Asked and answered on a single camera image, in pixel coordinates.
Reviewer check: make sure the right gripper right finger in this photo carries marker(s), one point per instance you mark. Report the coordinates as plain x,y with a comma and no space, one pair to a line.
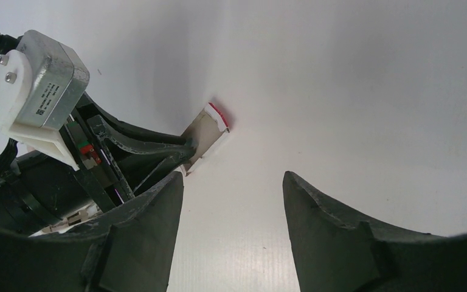
338,248

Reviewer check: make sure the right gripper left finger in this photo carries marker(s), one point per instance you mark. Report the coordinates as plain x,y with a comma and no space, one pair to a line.
129,248

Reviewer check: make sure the staple box tray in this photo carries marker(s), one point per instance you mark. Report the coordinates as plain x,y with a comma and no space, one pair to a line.
206,133

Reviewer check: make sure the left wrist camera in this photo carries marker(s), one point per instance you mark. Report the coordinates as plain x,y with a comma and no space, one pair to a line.
41,81

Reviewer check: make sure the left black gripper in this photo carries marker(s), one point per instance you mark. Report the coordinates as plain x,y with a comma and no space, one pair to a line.
117,161

